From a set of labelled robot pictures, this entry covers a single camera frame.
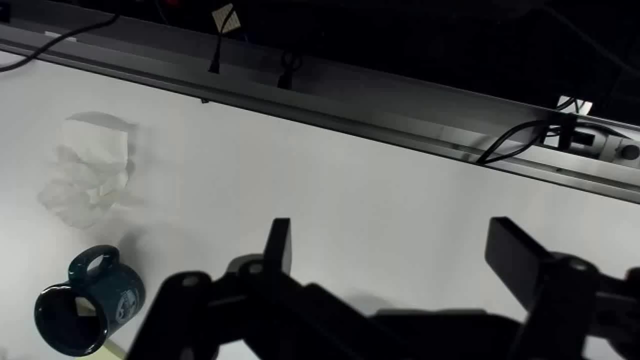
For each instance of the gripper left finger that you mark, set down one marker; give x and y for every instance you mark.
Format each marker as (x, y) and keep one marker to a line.
(272, 300)

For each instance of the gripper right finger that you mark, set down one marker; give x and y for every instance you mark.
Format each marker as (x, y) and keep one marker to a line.
(560, 295)

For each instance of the dark teal ceramic mug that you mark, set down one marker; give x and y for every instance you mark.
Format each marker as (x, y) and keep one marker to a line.
(122, 295)

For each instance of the pale yellow paper note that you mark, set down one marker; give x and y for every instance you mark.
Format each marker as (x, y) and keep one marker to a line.
(114, 351)

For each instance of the crumpled white paper towel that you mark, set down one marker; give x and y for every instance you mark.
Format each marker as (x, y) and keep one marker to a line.
(92, 165)

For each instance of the grey mount bracket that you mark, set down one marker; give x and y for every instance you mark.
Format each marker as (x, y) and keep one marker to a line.
(605, 145)

